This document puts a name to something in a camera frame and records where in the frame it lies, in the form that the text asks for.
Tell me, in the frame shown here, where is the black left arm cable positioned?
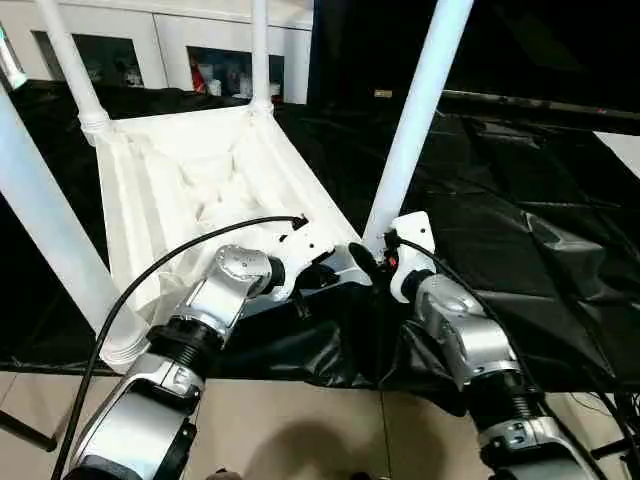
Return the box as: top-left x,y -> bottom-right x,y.
50,215 -> 309,480

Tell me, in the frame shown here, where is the white cabinet with glass doors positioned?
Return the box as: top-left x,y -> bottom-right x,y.
0,0 -> 313,106

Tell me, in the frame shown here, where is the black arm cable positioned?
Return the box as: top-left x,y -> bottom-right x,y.
50,215 -> 309,480
390,232 -> 561,401

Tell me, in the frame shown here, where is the white plastic table leg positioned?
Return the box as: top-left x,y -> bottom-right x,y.
362,0 -> 476,256
249,0 -> 276,113
35,0 -> 113,141
0,85 -> 151,346

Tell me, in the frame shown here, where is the grey window curtain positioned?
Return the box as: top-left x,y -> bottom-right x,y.
0,25 -> 28,91

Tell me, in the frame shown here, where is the white board corner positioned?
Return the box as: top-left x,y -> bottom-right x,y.
598,130 -> 640,179

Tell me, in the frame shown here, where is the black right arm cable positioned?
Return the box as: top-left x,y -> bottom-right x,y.
390,232 -> 561,401

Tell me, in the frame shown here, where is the black metal stand leg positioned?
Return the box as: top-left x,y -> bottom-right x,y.
0,408 -> 57,453

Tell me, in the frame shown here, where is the black mat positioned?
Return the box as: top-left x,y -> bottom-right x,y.
0,80 -> 640,396

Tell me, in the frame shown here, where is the white plastic table top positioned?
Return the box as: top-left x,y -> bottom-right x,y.
95,100 -> 379,367

